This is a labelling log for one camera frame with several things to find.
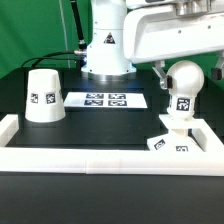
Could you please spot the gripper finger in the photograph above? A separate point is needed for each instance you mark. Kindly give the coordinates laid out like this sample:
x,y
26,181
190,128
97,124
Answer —
x,y
218,71
165,79

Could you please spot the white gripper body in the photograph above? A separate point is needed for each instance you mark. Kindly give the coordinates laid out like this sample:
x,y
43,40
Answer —
x,y
157,33

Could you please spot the white lamp bulb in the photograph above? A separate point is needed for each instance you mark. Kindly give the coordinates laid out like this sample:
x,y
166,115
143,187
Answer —
x,y
187,81

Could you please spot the white lamp base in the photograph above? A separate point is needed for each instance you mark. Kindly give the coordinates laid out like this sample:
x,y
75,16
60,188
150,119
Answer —
x,y
177,138

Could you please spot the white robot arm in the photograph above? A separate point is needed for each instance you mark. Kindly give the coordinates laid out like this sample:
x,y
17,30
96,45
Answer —
x,y
105,54

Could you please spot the white lamp shade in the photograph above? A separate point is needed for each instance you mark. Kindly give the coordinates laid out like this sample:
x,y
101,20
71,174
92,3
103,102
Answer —
x,y
44,101

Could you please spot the white marker sheet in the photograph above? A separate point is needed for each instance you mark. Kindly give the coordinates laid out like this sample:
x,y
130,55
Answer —
x,y
105,100

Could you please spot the white U-shaped frame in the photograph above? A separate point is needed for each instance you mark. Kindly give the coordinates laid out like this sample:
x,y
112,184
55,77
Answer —
x,y
208,162

